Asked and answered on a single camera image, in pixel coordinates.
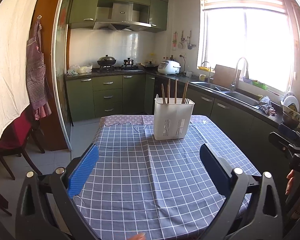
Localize white plastic utensil holder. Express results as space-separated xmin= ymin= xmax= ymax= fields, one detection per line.
xmin=154 ymin=94 xmax=195 ymax=141

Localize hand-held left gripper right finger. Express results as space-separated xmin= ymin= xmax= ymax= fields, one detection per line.
xmin=199 ymin=143 xmax=287 ymax=240

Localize green plastic container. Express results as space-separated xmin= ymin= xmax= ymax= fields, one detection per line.
xmin=251 ymin=81 xmax=268 ymax=90

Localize white plate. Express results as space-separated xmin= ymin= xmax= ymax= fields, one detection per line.
xmin=283 ymin=95 xmax=300 ymax=113

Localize red cushioned wooden chair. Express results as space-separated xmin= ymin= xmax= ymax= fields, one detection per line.
xmin=0 ymin=105 xmax=46 ymax=180

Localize black wok with lid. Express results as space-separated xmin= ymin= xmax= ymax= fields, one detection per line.
xmin=97 ymin=54 xmax=117 ymax=68

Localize white rice cooker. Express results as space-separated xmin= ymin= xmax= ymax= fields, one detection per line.
xmin=157 ymin=60 xmax=182 ymax=76

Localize checked pink apron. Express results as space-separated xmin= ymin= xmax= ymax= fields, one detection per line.
xmin=26 ymin=19 xmax=52 ymax=121

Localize stainless steel double sink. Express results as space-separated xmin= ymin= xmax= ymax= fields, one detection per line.
xmin=190 ymin=81 xmax=262 ymax=111

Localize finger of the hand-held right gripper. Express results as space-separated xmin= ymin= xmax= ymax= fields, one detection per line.
xmin=268 ymin=132 xmax=300 ymax=158
xmin=277 ymin=124 xmax=300 ymax=148

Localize person's right hand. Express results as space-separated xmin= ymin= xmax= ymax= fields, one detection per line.
xmin=286 ymin=170 xmax=296 ymax=196

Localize kitchen utensil wall rack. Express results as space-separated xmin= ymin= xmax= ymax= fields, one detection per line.
xmin=172 ymin=30 xmax=197 ymax=51

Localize white plastic bags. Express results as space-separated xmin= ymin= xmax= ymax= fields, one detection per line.
xmin=67 ymin=64 xmax=93 ymax=75

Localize dark stone countertop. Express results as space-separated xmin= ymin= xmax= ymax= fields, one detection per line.
xmin=65 ymin=69 xmax=300 ymax=142

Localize black frying pan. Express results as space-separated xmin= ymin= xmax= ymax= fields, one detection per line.
xmin=137 ymin=61 xmax=160 ymax=71

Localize window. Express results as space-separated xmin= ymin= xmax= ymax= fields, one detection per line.
xmin=200 ymin=0 xmax=297 ymax=94

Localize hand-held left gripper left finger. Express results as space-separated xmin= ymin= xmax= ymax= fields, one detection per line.
xmin=15 ymin=144 xmax=101 ymax=240

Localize wooden cutting board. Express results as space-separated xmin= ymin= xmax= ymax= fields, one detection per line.
xmin=212 ymin=64 xmax=242 ymax=87

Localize tall steel faucet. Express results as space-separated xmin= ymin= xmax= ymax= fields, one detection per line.
xmin=230 ymin=57 xmax=249 ymax=92

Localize purple patterned tablecloth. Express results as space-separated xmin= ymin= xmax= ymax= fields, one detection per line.
xmin=100 ymin=114 xmax=210 ymax=128

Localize black gas stove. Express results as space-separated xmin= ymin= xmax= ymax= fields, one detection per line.
xmin=96 ymin=65 xmax=143 ymax=74

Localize green base cabinets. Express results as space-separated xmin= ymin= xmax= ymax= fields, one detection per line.
xmin=66 ymin=74 xmax=288 ymax=155

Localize sliding glass door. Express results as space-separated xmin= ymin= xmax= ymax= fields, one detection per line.
xmin=52 ymin=0 xmax=73 ymax=152

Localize dark bowl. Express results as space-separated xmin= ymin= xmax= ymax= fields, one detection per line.
xmin=281 ymin=110 xmax=300 ymax=129

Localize steel range hood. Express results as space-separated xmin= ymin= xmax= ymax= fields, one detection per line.
xmin=92 ymin=1 xmax=152 ymax=33

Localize window blind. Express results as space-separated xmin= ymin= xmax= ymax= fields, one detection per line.
xmin=201 ymin=0 xmax=286 ymax=12

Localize white cloth sheet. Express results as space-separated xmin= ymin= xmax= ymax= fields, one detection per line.
xmin=0 ymin=0 xmax=46 ymax=153

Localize crumpled grey rag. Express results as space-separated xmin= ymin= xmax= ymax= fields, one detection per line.
xmin=258 ymin=95 xmax=277 ymax=116

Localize green wall cabinets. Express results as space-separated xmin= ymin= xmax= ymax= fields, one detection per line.
xmin=68 ymin=0 xmax=169 ymax=33

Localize blue checked tablecloth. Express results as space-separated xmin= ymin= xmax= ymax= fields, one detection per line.
xmin=74 ymin=115 xmax=262 ymax=240

